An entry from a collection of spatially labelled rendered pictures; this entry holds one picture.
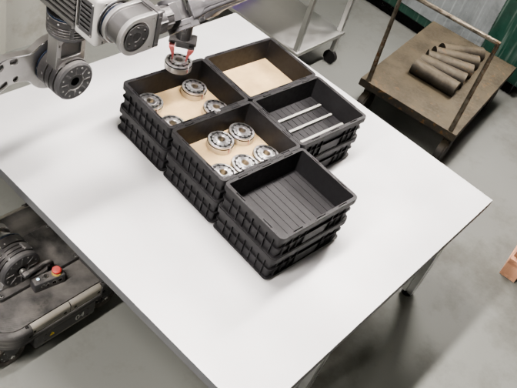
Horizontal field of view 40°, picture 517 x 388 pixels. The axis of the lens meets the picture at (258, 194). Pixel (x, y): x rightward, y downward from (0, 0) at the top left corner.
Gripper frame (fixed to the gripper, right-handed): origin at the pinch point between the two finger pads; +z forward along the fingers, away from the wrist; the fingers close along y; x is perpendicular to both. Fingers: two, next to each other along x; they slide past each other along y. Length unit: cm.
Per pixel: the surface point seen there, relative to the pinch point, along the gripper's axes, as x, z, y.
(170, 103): 1.2, 20.7, 0.1
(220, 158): 27.3, 21.7, -21.6
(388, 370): 50, 106, -117
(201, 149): 24.7, 21.5, -14.1
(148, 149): 20.7, 29.7, 5.0
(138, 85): 3.6, 13.4, 13.5
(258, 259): 67, 30, -38
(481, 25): -224, 64, -208
